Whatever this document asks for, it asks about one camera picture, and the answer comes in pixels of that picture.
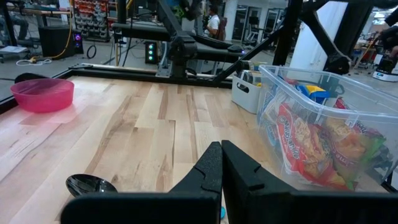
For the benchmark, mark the computer tower purple light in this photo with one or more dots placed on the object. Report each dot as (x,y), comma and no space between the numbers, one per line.
(57,40)

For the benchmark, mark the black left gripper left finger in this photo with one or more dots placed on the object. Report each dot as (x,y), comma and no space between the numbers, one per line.
(155,208)

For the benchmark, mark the person's hand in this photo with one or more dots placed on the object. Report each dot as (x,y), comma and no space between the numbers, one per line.
(394,52)

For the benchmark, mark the parts drawer rack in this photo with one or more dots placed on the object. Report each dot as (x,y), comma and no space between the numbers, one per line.
(93,21)

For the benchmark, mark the clear plastic storage bin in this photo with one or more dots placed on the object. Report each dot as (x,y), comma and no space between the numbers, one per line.
(367,105)

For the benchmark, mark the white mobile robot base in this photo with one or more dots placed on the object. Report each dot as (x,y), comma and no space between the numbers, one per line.
(385,74)

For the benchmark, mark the computer tower green lights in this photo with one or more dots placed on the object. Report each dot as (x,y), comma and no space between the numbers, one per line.
(151,53)

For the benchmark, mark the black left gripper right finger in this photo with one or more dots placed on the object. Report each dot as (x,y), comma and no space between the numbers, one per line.
(280,208)

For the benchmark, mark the small white plastic bin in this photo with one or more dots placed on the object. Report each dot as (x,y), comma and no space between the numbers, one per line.
(245,96)

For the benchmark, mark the white paper sheet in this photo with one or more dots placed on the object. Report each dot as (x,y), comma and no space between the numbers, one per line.
(12,49)

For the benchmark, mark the black desk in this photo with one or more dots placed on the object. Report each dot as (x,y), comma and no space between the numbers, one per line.
(143,31)

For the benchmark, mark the black computer mouse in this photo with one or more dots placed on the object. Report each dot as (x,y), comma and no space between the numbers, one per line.
(235,48)

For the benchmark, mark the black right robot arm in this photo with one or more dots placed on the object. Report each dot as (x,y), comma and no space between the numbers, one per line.
(183,53)

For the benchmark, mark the pink plastic bowl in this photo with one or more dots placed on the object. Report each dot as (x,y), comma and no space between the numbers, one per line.
(43,96)

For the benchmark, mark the person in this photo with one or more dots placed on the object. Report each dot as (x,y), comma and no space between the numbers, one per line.
(390,37)
(214,23)
(15,26)

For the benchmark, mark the chair with maroon jacket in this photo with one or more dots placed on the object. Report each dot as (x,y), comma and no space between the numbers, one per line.
(222,29)

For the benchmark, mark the wooden workbench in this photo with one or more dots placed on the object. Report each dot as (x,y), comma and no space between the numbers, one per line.
(40,12)

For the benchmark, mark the black aluminium table frame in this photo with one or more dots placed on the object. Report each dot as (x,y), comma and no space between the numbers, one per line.
(124,72)

